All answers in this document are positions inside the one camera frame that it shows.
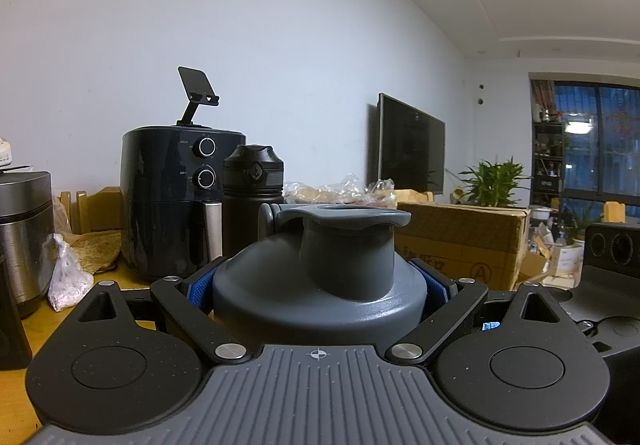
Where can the grey water bottle lid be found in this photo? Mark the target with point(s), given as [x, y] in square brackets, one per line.
[320, 295]

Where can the flat screen television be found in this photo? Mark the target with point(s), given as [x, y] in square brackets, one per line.
[412, 145]

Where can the black phone stand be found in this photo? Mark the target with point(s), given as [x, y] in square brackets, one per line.
[197, 87]

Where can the blue microfibre cloth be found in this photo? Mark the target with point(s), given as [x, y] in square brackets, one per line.
[491, 325]

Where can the dark window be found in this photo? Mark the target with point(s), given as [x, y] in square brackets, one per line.
[600, 150]

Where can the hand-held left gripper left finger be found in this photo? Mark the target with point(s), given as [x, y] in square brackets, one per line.
[200, 290]

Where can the clear plastic bag of food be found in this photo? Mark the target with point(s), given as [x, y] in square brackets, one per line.
[340, 192]

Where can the white tissue pack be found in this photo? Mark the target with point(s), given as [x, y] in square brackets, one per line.
[5, 152]

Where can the white plastic bag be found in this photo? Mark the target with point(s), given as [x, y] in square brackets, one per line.
[70, 280]

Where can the black portable air pump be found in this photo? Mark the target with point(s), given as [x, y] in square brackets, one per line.
[12, 320]

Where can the green potted plant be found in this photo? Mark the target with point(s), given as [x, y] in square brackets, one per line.
[492, 185]

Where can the black gradient water bottle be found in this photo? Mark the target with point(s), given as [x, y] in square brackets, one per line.
[252, 205]

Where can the steel rice cooker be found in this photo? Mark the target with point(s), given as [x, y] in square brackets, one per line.
[25, 235]

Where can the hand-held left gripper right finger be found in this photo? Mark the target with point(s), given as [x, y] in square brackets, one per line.
[437, 290]

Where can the dark blue air fryer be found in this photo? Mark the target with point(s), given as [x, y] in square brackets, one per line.
[160, 205]

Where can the cardboard box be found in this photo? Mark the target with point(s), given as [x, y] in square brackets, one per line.
[465, 245]

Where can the cluttered metal shelf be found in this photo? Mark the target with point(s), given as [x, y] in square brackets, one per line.
[547, 165]

